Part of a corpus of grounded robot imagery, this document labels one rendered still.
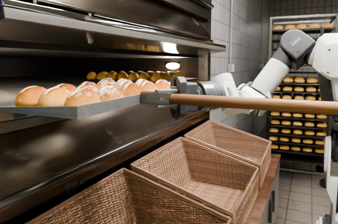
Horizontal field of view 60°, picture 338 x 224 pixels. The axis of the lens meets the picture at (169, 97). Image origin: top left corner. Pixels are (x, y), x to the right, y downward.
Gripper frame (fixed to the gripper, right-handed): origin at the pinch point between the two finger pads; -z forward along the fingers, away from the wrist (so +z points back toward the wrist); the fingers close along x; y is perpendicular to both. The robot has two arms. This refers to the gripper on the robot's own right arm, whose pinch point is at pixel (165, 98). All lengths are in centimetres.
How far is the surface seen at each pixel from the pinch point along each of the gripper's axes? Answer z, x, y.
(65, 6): -23.1, 25.3, -15.5
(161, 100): -2.0, -0.3, 1.3
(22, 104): -35.6, -0.1, -6.1
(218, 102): 7.4, -0.1, 14.0
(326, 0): 444, 117, -229
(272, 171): 115, -61, -55
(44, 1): -29.1, 25.3, -11.6
